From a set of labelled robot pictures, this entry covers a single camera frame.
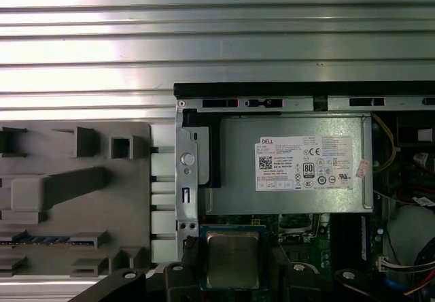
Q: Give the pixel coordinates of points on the grey parts rack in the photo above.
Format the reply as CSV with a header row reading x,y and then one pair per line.
x,y
129,186

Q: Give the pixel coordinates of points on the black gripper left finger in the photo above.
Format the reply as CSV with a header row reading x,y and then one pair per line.
x,y
188,257

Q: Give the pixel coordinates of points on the green motherboard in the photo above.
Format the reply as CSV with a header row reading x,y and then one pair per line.
x,y
306,251

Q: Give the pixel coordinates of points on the blue RAM stick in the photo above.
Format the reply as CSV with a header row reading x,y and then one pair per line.
x,y
365,240
51,240

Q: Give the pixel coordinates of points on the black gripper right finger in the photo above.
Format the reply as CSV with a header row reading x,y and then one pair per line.
x,y
280,274

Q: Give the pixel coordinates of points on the silver power supply unit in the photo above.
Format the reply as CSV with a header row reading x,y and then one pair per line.
x,y
231,128

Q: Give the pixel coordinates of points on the black PC case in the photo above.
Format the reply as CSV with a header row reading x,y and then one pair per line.
x,y
238,90

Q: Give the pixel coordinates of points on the silver CPU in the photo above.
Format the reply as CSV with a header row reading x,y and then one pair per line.
x,y
231,257

